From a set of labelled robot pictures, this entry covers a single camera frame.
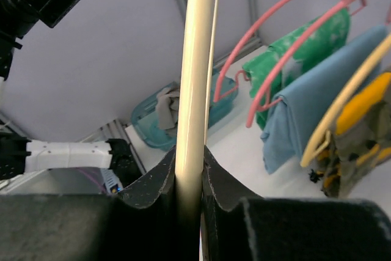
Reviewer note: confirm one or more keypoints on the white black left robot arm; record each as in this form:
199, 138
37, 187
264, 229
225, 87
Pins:
21, 155

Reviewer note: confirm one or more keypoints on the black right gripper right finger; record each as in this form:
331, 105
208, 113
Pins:
241, 225

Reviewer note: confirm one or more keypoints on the grey trousers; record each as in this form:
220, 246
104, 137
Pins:
167, 107

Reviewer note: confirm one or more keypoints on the teal plastic bin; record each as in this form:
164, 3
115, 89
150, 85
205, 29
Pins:
145, 119

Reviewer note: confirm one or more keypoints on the camouflage yellow trousers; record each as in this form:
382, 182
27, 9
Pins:
359, 140

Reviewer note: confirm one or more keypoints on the green trousers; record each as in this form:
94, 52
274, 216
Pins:
328, 38

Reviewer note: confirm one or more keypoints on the aluminium front rail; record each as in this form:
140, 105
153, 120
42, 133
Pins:
109, 150

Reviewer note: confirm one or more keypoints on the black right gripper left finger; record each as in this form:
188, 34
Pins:
136, 224

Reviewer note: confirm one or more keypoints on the blue trousers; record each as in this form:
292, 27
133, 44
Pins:
303, 103

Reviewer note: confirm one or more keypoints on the yellow wooden hanger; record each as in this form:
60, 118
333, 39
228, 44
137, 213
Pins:
321, 136

